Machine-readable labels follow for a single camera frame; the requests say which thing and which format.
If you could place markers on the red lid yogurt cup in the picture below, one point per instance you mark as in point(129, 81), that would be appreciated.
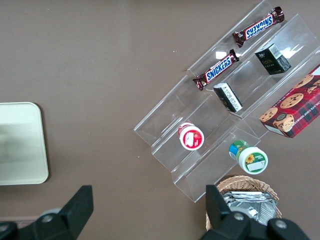
point(191, 138)

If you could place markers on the Snickers chocolate bar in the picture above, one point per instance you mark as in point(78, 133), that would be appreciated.
point(258, 28)
point(217, 70)

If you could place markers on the silver foil pouch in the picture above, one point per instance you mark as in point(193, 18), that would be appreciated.
point(255, 205)

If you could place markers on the small black box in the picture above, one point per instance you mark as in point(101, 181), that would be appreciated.
point(271, 61)
point(228, 97)

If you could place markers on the green lid yogurt cup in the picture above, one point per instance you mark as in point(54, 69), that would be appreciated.
point(251, 160)

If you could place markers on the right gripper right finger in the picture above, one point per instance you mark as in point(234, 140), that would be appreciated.
point(220, 212)

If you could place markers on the clear acrylic step riser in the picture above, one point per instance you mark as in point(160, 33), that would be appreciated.
point(295, 32)
point(212, 170)

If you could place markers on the red tartan cookie box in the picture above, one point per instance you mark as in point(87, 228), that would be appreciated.
point(295, 107)

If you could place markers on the cream plastic tray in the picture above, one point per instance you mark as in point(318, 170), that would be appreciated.
point(22, 150)

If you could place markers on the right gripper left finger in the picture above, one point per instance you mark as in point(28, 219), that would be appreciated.
point(75, 210)

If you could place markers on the light wicker basket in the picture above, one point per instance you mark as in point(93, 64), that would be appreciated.
point(250, 181)

